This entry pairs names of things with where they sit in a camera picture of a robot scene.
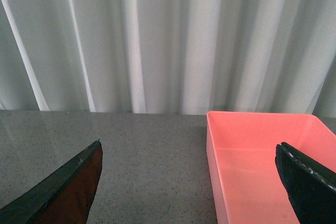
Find pink plastic bin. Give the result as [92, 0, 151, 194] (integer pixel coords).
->
[206, 111, 335, 223]

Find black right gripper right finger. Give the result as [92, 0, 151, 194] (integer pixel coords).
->
[275, 142, 335, 223]

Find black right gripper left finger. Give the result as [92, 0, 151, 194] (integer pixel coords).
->
[1, 141, 103, 223]

